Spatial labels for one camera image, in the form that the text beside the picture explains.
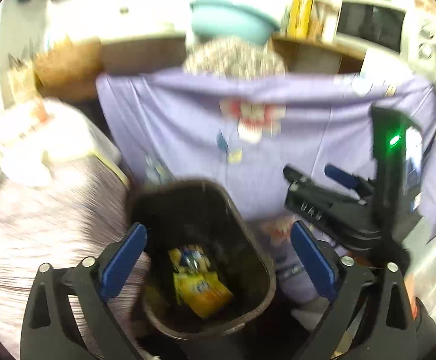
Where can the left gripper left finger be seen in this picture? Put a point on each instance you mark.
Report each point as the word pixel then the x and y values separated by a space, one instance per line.
pixel 49 329

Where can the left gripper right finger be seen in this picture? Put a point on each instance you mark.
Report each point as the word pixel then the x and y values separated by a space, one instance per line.
pixel 369 313

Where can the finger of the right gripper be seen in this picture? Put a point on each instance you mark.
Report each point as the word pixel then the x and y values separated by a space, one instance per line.
pixel 296 175
pixel 350 181

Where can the yellow snack wrapper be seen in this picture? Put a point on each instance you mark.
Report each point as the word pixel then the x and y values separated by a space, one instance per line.
pixel 196 284

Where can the black trash bin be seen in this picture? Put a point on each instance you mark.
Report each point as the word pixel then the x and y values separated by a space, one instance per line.
pixel 200 212

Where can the person right hand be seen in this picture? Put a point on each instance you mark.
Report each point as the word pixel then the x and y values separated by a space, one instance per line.
pixel 410 288

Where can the purple floral cloth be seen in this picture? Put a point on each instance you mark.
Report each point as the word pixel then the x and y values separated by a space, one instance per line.
pixel 242 133

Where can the striped purple tablecloth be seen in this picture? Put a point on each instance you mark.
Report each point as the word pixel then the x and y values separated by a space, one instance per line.
pixel 62 196

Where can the wooden shelf cabinet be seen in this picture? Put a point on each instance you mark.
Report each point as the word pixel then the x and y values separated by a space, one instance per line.
pixel 305 56

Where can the paisley cloth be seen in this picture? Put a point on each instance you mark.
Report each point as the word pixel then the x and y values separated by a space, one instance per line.
pixel 232 57

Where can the yellow tall tube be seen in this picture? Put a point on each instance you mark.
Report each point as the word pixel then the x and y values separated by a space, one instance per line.
pixel 299 18

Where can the white microwave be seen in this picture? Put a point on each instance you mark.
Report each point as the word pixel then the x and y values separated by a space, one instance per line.
pixel 405 31

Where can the light blue plastic basin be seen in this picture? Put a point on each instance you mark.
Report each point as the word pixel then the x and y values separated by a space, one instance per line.
pixel 220 18

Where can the brown white rice cooker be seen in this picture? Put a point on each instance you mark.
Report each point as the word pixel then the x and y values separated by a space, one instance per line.
pixel 136 55

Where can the beige chopstick holder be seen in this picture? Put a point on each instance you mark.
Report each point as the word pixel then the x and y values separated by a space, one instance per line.
pixel 22 82

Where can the woven pattern basin sink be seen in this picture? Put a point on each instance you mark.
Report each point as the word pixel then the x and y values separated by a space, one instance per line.
pixel 68 61

